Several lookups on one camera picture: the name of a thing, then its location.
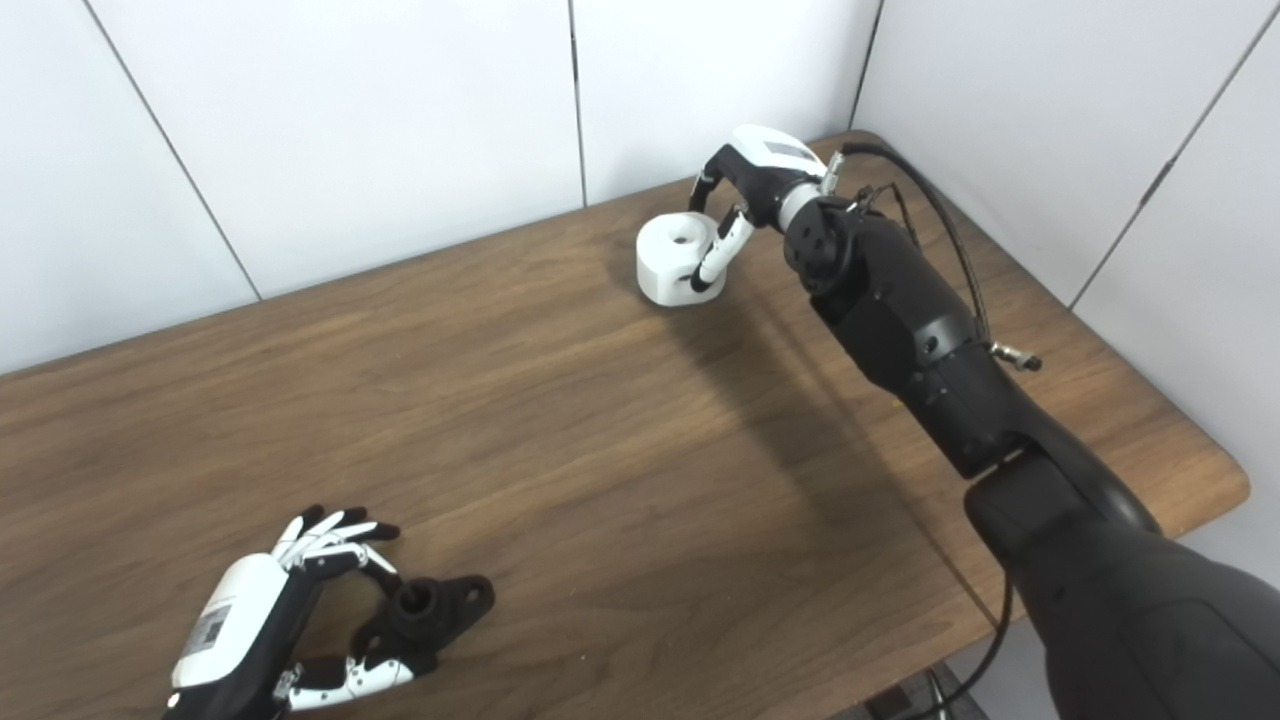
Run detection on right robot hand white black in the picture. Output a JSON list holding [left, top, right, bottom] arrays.
[[688, 125, 831, 294]]

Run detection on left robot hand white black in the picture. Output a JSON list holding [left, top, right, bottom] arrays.
[[160, 505, 416, 720]]

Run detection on round white piece with holes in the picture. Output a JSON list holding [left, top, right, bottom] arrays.
[[636, 212, 729, 307]]

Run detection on black flanged holder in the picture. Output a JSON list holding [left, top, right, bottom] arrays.
[[350, 575, 496, 676]]

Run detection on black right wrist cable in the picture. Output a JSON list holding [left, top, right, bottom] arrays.
[[840, 142, 1043, 373]]

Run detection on thin black hanging cable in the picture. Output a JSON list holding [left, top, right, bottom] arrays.
[[900, 575, 1016, 720]]

